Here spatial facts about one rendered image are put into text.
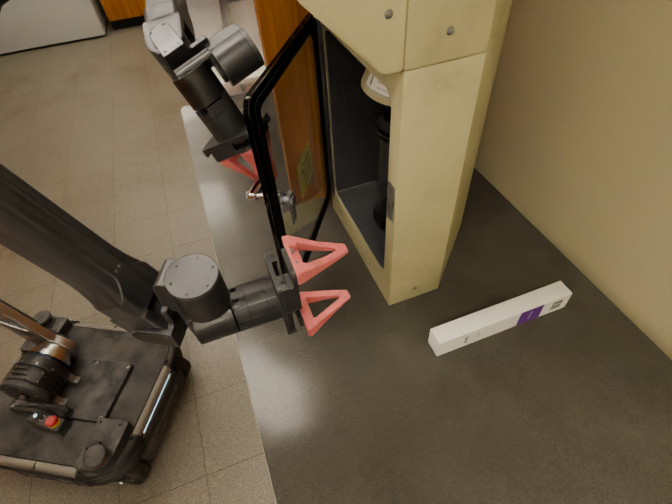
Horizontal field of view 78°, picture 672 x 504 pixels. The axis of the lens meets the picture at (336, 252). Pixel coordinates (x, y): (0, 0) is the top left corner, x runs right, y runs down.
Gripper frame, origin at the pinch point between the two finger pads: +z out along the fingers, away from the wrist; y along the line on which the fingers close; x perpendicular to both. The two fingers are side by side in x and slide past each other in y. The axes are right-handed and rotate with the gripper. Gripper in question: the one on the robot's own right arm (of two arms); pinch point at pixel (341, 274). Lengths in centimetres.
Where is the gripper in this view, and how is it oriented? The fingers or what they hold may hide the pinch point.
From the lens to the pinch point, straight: 55.8
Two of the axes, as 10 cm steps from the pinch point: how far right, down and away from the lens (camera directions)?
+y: -0.5, -6.6, -7.5
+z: 9.3, -3.0, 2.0
